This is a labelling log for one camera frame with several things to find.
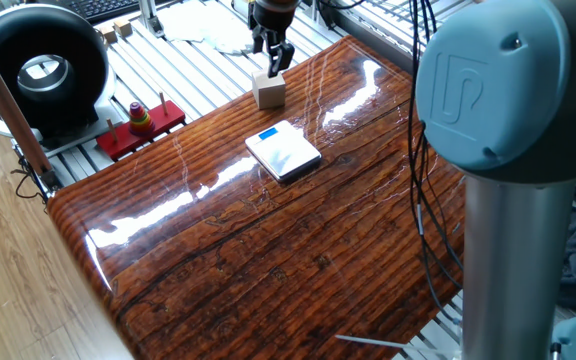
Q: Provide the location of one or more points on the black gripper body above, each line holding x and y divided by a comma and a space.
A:
273, 15

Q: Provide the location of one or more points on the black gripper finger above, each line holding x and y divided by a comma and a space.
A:
258, 40
280, 57

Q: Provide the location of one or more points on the light wooden cube block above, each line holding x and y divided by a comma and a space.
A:
270, 95

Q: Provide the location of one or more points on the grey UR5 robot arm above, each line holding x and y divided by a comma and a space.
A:
508, 260

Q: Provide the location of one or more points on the silver digital pocket scale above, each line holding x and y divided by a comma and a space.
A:
283, 150

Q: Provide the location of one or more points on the white crumpled cloth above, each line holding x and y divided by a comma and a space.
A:
203, 25

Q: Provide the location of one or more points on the short aluminium upright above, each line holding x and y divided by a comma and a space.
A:
149, 17

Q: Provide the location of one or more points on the wooden stacker peg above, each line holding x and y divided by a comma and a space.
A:
163, 105
112, 131

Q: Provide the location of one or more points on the small wooden cube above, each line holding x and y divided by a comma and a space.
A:
109, 35
123, 28

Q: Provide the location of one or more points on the rainbow stacking rings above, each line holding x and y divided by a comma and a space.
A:
141, 122

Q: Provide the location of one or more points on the black keyboard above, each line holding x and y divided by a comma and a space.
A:
103, 9

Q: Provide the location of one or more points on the wood grain table mat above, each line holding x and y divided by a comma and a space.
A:
268, 250

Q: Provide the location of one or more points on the grey table frame beam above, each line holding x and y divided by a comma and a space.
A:
378, 42

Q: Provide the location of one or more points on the silver corner bracket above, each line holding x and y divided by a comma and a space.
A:
50, 180

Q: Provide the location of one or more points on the aluminium frame post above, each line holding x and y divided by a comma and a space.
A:
5, 95

